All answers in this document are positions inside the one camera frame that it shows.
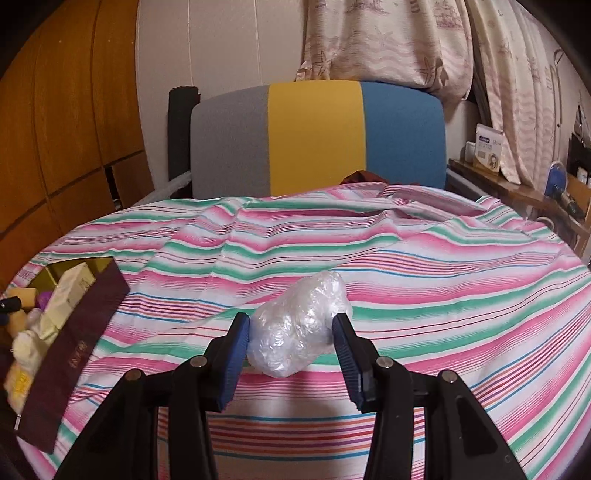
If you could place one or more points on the black desk organizer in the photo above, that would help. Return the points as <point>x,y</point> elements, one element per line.
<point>579,157</point>

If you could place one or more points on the clear plastic wrap ball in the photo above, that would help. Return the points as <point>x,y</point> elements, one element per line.
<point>295,323</point>

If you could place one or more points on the cream snack box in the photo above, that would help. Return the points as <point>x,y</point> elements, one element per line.
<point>74,286</point>

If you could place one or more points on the wooden panelled wardrobe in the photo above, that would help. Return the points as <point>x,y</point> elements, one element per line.
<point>60,115</point>

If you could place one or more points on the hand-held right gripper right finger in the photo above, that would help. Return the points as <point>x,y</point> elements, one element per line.
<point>346,364</point>

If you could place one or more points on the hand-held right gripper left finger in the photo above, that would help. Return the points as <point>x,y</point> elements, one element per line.
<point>235,362</point>

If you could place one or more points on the white metal stand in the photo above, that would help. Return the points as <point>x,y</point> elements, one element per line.
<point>557,101</point>

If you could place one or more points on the wooden shelf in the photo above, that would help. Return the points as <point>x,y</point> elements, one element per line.
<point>508,184</point>

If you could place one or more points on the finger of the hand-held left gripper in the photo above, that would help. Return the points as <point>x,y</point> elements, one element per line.
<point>9,305</point>

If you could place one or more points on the white carton box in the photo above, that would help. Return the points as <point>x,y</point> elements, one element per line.
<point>489,152</point>

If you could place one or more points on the yellow label rice cracker packet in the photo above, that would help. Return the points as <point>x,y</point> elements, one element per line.
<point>18,387</point>

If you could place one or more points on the grey yellow blue chair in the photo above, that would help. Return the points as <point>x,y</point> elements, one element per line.
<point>314,138</point>

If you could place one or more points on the white round bun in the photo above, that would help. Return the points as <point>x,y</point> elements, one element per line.
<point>27,348</point>

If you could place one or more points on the dark red cloth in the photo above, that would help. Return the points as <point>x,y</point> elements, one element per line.
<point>364,177</point>

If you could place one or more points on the pink patterned curtain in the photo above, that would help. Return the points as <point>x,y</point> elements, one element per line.
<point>392,41</point>

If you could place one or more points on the pink green striped tablecloth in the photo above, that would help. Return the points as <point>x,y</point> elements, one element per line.
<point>415,300</point>

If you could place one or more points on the large purple snack packet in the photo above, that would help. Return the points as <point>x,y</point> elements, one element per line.
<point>44,301</point>

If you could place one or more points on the gold metal tin box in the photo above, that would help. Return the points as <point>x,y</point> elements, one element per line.
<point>78,346</point>

